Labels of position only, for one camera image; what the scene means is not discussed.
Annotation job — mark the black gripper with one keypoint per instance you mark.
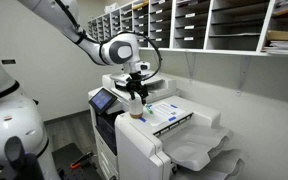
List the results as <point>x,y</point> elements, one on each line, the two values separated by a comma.
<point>135,82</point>

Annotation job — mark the white cup with brown base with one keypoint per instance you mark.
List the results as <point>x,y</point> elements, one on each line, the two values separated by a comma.
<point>136,108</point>

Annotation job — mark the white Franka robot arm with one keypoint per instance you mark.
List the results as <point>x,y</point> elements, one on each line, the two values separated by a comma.
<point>15,123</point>

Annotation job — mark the green marker pen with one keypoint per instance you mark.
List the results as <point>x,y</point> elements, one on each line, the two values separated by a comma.
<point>149,109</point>

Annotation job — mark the blue tape piece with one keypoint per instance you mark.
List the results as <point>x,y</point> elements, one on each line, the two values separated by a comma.
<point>142,119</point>
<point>172,118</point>
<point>173,106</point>

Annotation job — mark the printed paper sheet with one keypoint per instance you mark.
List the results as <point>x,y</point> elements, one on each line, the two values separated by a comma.
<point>165,113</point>

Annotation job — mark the copier touchscreen panel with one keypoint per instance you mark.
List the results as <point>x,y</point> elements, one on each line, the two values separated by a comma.
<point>101,100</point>

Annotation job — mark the white copier finisher unit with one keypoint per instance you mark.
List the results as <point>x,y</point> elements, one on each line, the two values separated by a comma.
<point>140,150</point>

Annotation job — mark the white office copier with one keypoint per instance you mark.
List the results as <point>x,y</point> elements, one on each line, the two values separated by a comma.
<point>104,140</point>

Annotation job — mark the large white output tray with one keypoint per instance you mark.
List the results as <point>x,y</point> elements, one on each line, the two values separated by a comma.
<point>194,146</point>

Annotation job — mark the white mail sorter shelf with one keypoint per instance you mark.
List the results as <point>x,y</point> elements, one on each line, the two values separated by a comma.
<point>190,26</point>

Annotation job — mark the black floor case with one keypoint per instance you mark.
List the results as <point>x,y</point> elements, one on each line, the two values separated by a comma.
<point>67,160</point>

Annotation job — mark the small white output tray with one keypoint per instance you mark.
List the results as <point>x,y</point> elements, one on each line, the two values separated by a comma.
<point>224,166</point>

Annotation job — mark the white paper stack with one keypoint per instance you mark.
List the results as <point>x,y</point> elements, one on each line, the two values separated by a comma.
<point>284,47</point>

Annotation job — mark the tan folder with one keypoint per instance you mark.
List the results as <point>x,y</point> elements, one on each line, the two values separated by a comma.
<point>285,35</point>

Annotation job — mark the white shelf bracket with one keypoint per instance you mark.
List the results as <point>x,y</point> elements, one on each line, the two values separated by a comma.
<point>242,75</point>

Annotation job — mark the black wall label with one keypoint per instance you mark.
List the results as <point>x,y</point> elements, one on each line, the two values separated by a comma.
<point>8,61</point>

